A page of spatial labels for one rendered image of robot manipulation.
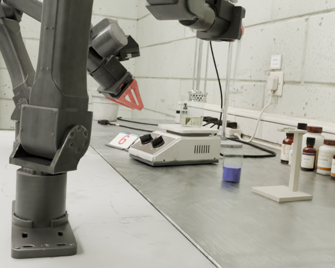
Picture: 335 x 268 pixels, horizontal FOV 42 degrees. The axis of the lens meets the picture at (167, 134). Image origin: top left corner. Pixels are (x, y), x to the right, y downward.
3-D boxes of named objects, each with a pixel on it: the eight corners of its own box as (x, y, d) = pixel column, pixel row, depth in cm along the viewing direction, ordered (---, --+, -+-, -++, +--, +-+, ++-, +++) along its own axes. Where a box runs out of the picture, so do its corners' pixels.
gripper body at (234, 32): (204, 9, 94) (184, 0, 88) (246, 8, 88) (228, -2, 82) (200, 39, 95) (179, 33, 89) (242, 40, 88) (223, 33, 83)
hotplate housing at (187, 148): (152, 167, 102) (155, 133, 101) (127, 157, 113) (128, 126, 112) (227, 164, 114) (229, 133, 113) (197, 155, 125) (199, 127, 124)
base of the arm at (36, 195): (62, 153, 66) (13, 152, 64) (81, 185, 48) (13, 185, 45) (60, 204, 67) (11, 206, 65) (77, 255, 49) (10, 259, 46)
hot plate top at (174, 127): (181, 133, 106) (181, 129, 105) (156, 127, 116) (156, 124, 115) (220, 133, 112) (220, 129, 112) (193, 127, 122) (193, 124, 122)
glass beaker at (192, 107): (186, 130, 109) (189, 95, 108) (173, 127, 114) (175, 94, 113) (209, 130, 112) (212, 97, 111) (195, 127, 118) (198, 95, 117)
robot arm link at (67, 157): (41, 117, 61) (6, 118, 56) (89, 124, 56) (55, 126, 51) (39, 162, 62) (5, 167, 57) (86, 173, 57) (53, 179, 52)
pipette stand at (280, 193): (278, 202, 78) (285, 130, 76) (251, 191, 85) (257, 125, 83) (312, 199, 81) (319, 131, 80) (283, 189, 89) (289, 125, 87)
